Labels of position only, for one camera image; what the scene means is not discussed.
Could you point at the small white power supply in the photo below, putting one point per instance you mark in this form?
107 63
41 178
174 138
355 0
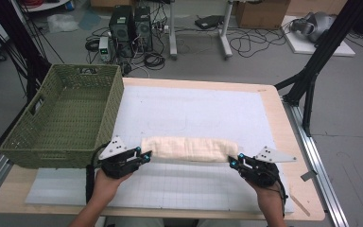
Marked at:
104 48

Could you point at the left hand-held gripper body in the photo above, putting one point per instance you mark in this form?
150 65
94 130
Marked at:
118 164

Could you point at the cream printed cloth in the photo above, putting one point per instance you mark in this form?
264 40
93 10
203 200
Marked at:
189 148

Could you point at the brown cardboard box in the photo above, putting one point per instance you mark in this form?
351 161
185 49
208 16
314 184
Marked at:
261 14

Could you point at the white desk leg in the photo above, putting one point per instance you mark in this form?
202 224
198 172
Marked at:
225 34
172 31

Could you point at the green woven basket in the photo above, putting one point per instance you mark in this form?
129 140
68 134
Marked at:
60 119

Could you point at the black flat device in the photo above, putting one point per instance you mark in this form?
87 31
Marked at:
209 21

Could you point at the person's left hand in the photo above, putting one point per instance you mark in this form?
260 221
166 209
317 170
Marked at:
107 187

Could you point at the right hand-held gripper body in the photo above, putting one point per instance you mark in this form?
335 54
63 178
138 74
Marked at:
258 171

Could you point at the white floor board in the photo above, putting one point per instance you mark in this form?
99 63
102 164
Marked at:
302 47

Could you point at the black metal frame stand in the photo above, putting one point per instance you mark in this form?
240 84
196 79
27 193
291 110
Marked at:
15 38
321 53

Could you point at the person's right hand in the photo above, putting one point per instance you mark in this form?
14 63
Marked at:
267 195

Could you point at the clear plastic bag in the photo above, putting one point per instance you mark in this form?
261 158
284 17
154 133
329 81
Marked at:
61 22

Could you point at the black computer tower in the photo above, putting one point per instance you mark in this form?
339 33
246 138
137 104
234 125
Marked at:
143 28
121 30

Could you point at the white grid mat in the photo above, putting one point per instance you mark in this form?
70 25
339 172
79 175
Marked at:
186 104

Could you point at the grey headset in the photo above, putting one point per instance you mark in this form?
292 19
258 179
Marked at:
316 25

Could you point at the grey tape piece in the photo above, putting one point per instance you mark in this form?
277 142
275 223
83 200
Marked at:
308 176

